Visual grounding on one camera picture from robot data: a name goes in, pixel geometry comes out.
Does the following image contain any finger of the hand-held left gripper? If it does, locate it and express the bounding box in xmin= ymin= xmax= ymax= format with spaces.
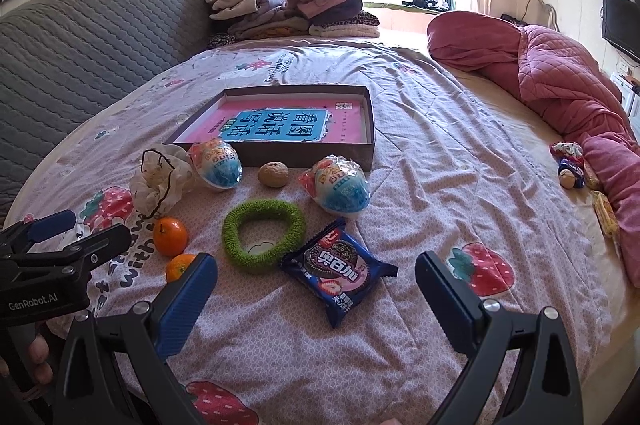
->
xmin=0 ymin=210 xmax=77 ymax=258
xmin=10 ymin=224 xmax=132 ymax=277

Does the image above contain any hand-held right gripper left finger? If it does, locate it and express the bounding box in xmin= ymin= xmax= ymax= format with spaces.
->
xmin=52 ymin=252 xmax=221 ymax=425

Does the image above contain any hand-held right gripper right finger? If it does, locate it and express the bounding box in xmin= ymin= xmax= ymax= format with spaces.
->
xmin=415 ymin=250 xmax=586 ymax=425

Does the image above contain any orange tangerine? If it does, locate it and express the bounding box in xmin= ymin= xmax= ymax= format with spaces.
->
xmin=166 ymin=253 xmax=198 ymax=283
xmin=152 ymin=216 xmax=190 ymax=257

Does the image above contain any white scrunchie with black trim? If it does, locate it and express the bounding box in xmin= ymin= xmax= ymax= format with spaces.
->
xmin=129 ymin=144 xmax=195 ymax=220

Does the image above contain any green fuzzy scrunchie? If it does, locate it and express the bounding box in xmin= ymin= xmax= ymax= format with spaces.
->
xmin=221 ymin=199 xmax=307 ymax=268

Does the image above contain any blue cookie packet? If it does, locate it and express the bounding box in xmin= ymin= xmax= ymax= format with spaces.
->
xmin=279 ymin=217 xmax=398 ymax=329

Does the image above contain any toy egg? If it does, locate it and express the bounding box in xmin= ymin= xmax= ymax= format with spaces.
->
xmin=187 ymin=138 xmax=243 ymax=192
xmin=298 ymin=154 xmax=372 ymax=220

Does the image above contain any brown walnut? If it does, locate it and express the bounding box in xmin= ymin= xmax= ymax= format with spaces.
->
xmin=257 ymin=161 xmax=290 ymax=189

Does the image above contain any shallow brown cardboard box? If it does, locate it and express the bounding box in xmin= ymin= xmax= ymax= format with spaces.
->
xmin=162 ymin=84 xmax=376 ymax=173

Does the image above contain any person's left hand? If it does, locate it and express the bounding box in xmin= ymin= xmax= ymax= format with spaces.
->
xmin=0 ymin=335 xmax=55 ymax=402

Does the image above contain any strawberry printed bed cover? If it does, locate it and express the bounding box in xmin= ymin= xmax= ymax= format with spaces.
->
xmin=10 ymin=38 xmax=617 ymax=425

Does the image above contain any grey quilted headboard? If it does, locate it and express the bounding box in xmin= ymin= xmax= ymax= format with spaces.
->
xmin=0 ymin=0 xmax=216 ymax=226

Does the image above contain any yellow snack packet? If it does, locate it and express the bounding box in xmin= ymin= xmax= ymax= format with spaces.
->
xmin=592 ymin=191 xmax=621 ymax=238

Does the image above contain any small blue packet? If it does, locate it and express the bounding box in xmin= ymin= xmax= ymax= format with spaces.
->
xmin=559 ymin=158 xmax=586 ymax=189

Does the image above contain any red and white scrunchie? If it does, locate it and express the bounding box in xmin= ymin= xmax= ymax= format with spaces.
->
xmin=550 ymin=142 xmax=585 ymax=166

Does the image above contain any pink and blue book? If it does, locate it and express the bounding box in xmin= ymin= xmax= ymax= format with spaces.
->
xmin=182 ymin=94 xmax=363 ymax=147

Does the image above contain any pink quilted blanket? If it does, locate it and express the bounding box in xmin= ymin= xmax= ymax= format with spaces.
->
xmin=427 ymin=11 xmax=640 ymax=288

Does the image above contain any beige bed sheet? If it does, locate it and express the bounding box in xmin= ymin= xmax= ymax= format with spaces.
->
xmin=377 ymin=26 xmax=640 ymax=425

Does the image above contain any olive folded garment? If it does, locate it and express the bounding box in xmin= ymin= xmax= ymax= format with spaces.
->
xmin=235 ymin=16 xmax=311 ymax=41

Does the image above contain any purple garment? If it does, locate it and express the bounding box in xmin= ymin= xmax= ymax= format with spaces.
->
xmin=210 ymin=0 xmax=301 ymax=25

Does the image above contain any cream folded garment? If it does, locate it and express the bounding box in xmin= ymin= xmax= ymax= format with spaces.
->
xmin=309 ymin=22 xmax=381 ymax=39

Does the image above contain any leopard print garment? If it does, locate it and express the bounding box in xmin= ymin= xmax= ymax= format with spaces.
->
xmin=320 ymin=10 xmax=381 ymax=28

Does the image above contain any green windowsill mat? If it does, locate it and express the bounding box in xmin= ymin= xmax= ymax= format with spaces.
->
xmin=362 ymin=1 xmax=451 ymax=13

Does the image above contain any dark maroon garment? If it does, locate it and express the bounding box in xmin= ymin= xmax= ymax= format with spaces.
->
xmin=310 ymin=0 xmax=364 ymax=26

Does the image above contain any black television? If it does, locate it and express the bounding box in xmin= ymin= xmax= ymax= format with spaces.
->
xmin=601 ymin=0 xmax=640 ymax=66

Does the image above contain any white hose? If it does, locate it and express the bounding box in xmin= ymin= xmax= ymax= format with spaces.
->
xmin=522 ymin=0 xmax=558 ymax=31

